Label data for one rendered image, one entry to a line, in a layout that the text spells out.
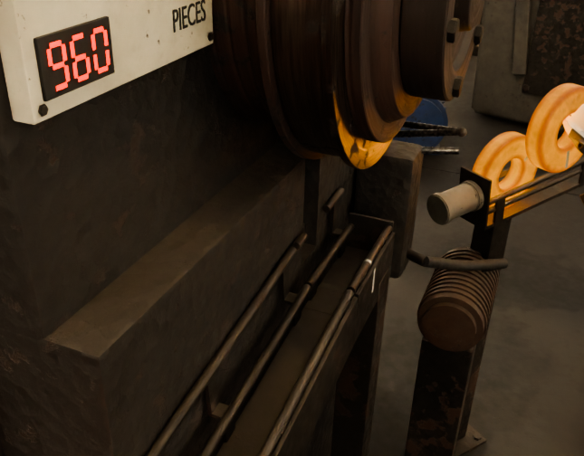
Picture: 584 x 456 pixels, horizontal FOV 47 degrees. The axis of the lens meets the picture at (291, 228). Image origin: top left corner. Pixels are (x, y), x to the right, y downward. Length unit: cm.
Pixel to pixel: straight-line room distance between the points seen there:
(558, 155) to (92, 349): 90
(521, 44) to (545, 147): 241
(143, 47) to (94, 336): 25
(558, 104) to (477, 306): 38
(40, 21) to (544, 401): 164
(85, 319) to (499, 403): 140
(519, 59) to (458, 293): 246
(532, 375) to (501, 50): 208
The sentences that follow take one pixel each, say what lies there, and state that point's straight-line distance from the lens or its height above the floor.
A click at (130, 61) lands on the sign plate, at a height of 108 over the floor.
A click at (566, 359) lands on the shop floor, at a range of 207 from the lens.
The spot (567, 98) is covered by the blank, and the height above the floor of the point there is 89.
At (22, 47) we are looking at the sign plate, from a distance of 49.
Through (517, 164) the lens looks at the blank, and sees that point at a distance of 137.
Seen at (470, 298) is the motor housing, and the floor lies 53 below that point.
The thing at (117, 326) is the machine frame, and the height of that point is 87.
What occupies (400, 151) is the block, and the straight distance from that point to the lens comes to 114.
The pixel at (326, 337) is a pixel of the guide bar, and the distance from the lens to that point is 85.
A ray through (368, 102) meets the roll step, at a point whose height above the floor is 100.
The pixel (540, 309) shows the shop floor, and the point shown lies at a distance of 225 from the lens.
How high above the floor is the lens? 123
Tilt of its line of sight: 29 degrees down
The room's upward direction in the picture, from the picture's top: 2 degrees clockwise
